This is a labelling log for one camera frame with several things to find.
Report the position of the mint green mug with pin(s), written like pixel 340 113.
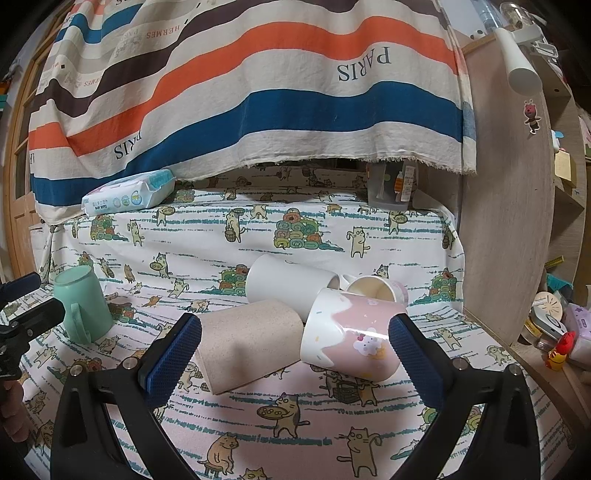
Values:
pixel 87 317

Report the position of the clear plastic bottle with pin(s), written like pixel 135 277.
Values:
pixel 499 16

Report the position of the striped Paris cloth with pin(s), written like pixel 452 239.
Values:
pixel 205 87

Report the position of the small pink cream cup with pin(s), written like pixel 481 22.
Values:
pixel 376 287

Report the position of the person's left hand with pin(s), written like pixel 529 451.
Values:
pixel 13 412

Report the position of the wooden door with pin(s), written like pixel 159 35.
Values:
pixel 18 213

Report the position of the clear plastic organizer box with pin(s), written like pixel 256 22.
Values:
pixel 391 185

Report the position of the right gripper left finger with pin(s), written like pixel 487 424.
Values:
pixel 84 442

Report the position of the white cylindrical cup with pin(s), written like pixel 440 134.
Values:
pixel 295 285

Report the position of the beige speckled cup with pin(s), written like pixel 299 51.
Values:
pixel 242 344

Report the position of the white clip lamp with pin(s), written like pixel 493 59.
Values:
pixel 521 75

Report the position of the wooden curved shelf panel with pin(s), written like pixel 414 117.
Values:
pixel 508 206

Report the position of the round beige compact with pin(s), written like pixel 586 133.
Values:
pixel 550 304

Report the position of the bear sticker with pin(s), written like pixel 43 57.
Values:
pixel 532 119

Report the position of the red yellow toy figure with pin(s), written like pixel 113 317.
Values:
pixel 557 356

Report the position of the purple tissue pack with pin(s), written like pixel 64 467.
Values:
pixel 578 319

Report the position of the wet wipes pack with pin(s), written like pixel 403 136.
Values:
pixel 136 192

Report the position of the pink white cartoon mug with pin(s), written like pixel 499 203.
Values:
pixel 349 334

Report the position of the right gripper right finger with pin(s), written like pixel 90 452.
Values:
pixel 506 442

